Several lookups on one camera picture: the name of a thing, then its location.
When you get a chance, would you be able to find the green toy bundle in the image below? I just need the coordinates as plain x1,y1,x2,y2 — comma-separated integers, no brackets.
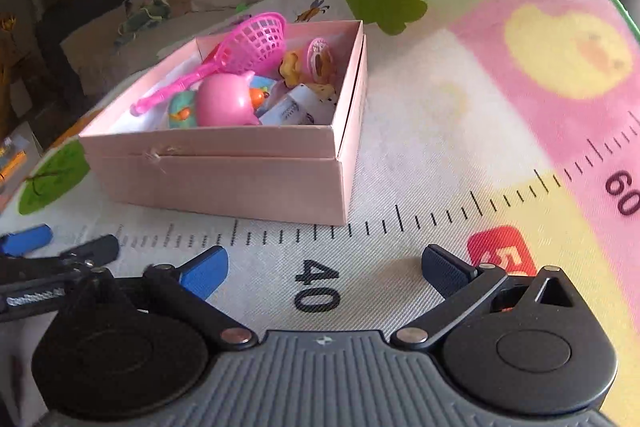
117,0,174,46

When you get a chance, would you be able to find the yellow cup with pink lid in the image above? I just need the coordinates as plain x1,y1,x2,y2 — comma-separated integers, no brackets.
279,37,346,88

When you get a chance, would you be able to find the pink green fish toy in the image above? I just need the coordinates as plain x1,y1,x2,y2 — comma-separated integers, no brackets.
167,72,262,130

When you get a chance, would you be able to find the pink plastic net scoop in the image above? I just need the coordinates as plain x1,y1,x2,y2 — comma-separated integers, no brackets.
131,13,288,116

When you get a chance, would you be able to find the blue white tissue pack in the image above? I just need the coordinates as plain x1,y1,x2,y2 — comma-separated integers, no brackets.
260,84,337,126

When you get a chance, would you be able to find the printed play mat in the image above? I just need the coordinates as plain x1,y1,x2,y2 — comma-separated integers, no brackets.
0,0,640,427

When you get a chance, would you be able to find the pink cardboard box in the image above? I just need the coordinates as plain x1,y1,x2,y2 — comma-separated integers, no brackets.
77,19,369,227

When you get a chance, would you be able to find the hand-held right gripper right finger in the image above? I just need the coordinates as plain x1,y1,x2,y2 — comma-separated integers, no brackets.
390,244,584,351

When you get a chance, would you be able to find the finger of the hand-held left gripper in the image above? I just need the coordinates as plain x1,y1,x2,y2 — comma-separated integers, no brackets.
0,224,54,258
52,234,121,272

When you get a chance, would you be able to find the orange pumpkin toy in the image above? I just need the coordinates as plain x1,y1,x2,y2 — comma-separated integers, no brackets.
249,87,272,112

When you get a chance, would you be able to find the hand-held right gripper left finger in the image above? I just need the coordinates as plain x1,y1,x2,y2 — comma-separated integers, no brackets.
70,246,256,351

